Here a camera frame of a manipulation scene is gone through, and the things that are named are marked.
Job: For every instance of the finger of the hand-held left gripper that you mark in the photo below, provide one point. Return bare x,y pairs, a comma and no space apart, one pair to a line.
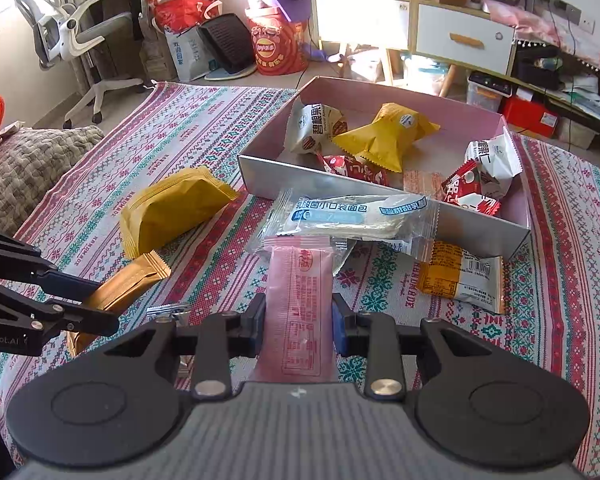
90,322
70,285

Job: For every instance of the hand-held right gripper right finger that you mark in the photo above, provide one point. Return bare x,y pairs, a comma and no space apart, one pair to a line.
339,330

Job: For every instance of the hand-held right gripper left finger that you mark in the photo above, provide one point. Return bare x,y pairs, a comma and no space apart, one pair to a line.
252,330

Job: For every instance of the pink snack packet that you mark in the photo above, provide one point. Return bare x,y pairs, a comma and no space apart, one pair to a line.
300,300

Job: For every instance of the orange-brown bar packet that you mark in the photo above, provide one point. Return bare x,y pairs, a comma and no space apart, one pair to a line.
130,280

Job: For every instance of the pink cardboard box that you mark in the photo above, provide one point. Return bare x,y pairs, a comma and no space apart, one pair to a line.
390,230

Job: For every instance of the clear bread packet blue label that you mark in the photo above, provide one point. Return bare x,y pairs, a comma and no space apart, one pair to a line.
350,215

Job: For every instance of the plain yellow snack packet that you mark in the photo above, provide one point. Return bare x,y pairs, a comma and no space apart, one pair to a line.
175,210

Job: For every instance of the orange white snack packet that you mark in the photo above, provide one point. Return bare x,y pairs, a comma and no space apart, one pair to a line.
460,277

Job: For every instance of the yellow snack packet white label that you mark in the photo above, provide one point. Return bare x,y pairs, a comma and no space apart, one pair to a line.
385,135

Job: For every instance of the white pecan snack packet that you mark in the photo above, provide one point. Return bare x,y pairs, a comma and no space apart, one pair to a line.
495,160
312,127

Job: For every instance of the small silver chocolate wrapper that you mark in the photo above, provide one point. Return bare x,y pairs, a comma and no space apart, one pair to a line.
170,313

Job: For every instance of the grey knitted blanket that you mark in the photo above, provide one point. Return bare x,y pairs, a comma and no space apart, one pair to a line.
35,165

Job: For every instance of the patterned woven rug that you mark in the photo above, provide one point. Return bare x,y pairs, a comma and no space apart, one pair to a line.
180,125

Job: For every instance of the white shopping bag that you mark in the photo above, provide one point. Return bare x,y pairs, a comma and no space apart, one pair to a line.
187,55

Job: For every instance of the white office chair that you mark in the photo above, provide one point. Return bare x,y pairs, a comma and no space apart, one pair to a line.
65,25

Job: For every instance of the clear storage bin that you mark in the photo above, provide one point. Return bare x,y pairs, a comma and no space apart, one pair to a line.
487,92

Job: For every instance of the red round printed bag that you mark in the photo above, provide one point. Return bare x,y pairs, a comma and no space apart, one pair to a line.
277,45

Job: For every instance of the red box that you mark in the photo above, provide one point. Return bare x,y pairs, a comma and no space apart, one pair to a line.
530,115

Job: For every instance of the black ribbed panel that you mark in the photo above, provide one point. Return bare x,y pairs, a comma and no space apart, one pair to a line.
227,42

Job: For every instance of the black bin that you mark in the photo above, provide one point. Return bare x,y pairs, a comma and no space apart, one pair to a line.
537,75

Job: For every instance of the stack of white papers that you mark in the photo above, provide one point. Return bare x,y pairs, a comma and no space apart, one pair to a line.
590,100

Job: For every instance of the pink cloth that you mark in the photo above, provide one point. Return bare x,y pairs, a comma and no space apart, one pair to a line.
555,30

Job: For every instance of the wall socket strip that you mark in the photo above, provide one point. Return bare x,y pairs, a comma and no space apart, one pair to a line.
570,12

